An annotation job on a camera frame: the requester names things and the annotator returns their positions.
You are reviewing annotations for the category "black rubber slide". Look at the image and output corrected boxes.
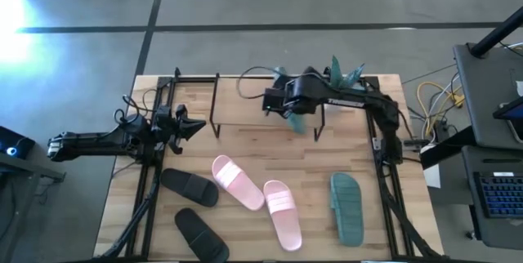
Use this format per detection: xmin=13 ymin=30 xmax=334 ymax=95
xmin=159 ymin=167 xmax=220 ymax=208
xmin=173 ymin=207 xmax=230 ymax=263

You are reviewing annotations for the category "black metal rig frame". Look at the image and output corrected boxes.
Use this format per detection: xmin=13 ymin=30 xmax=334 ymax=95
xmin=96 ymin=66 xmax=445 ymax=262

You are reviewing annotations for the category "yellow cable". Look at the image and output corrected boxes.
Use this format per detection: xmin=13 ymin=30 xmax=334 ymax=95
xmin=415 ymin=81 xmax=466 ymax=138

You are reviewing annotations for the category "grey desk top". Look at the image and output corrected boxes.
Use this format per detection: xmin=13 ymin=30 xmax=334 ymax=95
xmin=452 ymin=42 xmax=523 ymax=150
xmin=460 ymin=145 xmax=523 ymax=252

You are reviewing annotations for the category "green rubber slide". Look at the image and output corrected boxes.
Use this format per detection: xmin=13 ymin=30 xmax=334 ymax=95
xmin=329 ymin=172 xmax=366 ymax=248
xmin=272 ymin=65 xmax=308 ymax=136

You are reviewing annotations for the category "pink rubber slide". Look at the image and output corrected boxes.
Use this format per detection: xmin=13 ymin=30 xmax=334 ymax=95
xmin=262 ymin=179 xmax=304 ymax=253
xmin=211 ymin=154 xmax=266 ymax=212

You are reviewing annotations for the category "black device with blue light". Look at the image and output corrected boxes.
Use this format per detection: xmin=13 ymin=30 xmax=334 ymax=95
xmin=0 ymin=126 xmax=37 ymax=161

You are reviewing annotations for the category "grey metal table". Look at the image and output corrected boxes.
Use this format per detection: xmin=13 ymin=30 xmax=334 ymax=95
xmin=0 ymin=152 xmax=66 ymax=263

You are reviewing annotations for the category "wooden shelf with black frame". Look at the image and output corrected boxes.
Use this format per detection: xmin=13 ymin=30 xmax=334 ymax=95
xmin=208 ymin=72 xmax=328 ymax=142

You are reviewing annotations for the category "black tablet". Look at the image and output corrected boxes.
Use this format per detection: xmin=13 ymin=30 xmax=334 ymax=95
xmin=492 ymin=96 xmax=523 ymax=145

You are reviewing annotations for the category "green succulent in white pot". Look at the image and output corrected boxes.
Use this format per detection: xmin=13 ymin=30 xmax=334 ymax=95
xmin=325 ymin=54 xmax=368 ymax=114

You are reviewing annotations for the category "black pole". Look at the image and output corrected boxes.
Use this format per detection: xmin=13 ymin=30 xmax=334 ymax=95
xmin=468 ymin=7 xmax=523 ymax=59

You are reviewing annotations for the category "black desk beam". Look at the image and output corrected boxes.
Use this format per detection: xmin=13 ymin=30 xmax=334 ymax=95
xmin=419 ymin=126 xmax=477 ymax=170

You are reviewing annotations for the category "backlit keyboard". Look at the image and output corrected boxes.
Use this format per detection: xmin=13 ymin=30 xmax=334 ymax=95
xmin=473 ymin=171 xmax=523 ymax=220

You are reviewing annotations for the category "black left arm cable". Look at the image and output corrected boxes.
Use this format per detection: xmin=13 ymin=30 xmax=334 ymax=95
xmin=114 ymin=87 xmax=159 ymax=127

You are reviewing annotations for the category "white paper sheet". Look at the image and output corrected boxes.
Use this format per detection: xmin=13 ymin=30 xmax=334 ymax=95
xmin=422 ymin=164 xmax=443 ymax=189

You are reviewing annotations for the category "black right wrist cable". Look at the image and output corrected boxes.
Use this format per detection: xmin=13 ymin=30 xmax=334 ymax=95
xmin=235 ymin=65 xmax=287 ymax=101

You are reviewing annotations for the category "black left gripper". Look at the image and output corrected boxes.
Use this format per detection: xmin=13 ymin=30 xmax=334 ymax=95
xmin=151 ymin=103 xmax=208 ymax=156

